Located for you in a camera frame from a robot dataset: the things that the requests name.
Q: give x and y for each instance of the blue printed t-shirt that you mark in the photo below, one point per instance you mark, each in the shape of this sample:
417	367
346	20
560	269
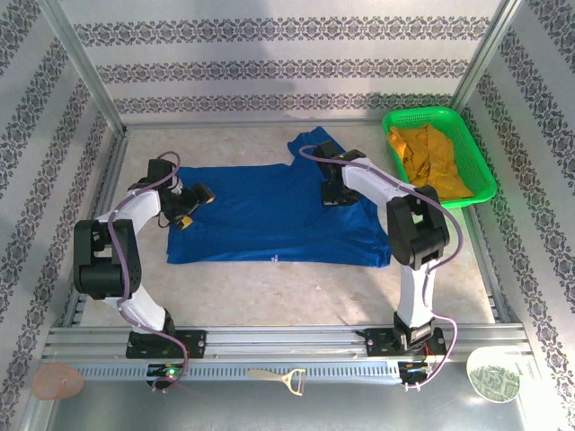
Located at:
269	215

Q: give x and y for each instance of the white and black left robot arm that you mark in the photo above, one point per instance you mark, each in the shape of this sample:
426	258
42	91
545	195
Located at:
139	206

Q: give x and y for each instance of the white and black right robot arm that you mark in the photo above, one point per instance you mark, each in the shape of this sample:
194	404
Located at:
373	184

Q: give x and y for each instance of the yellow cloth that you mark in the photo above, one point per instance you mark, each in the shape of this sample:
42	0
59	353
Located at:
436	166

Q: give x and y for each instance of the green plastic basket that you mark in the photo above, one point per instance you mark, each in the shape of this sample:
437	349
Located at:
483	179

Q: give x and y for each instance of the translucent pink cup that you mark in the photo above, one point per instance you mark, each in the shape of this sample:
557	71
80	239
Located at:
58	381

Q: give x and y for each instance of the green patterned white bowl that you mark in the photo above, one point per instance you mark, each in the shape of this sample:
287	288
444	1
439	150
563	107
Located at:
494	377

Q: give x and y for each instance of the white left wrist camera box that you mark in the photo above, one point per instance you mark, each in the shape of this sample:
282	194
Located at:
177	185

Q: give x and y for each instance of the aluminium frame bar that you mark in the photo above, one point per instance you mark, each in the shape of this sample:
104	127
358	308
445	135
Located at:
487	269
110	179
224	123

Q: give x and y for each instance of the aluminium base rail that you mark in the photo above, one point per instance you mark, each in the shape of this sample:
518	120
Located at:
278	341

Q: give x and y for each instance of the aluminium frame post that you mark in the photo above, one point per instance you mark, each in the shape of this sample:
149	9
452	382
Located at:
480	54
85	72

